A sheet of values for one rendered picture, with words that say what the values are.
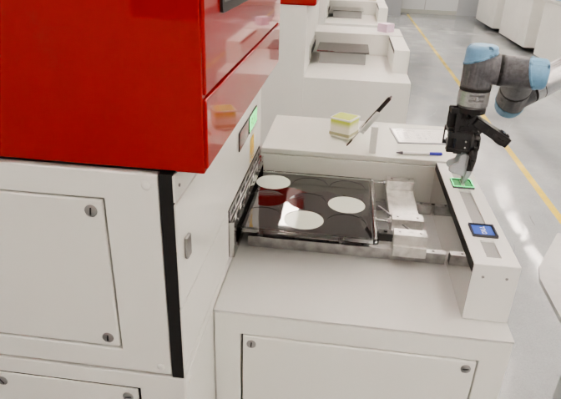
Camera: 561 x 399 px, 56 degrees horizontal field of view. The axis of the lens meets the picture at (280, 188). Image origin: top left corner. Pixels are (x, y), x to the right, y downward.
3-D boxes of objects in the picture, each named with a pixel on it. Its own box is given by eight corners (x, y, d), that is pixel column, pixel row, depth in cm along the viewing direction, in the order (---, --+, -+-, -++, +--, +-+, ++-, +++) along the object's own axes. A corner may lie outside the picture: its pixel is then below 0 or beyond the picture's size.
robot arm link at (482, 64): (504, 48, 122) (466, 45, 124) (494, 95, 127) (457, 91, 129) (502, 43, 129) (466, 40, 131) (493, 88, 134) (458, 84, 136)
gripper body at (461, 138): (441, 144, 142) (448, 101, 137) (473, 147, 142) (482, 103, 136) (445, 154, 136) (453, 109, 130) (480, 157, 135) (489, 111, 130)
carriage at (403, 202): (391, 256, 129) (393, 245, 128) (384, 193, 162) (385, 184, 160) (425, 260, 128) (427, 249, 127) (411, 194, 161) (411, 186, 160)
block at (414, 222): (391, 228, 135) (392, 218, 134) (390, 222, 139) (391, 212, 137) (422, 231, 135) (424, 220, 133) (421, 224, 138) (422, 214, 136)
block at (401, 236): (392, 244, 128) (394, 234, 127) (391, 237, 131) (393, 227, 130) (426, 247, 127) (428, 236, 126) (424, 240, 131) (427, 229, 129)
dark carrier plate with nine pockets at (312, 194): (231, 227, 130) (231, 225, 130) (255, 173, 161) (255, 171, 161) (371, 240, 127) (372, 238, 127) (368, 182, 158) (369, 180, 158)
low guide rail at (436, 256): (247, 245, 137) (247, 235, 136) (249, 241, 139) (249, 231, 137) (444, 265, 132) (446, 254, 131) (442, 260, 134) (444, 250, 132)
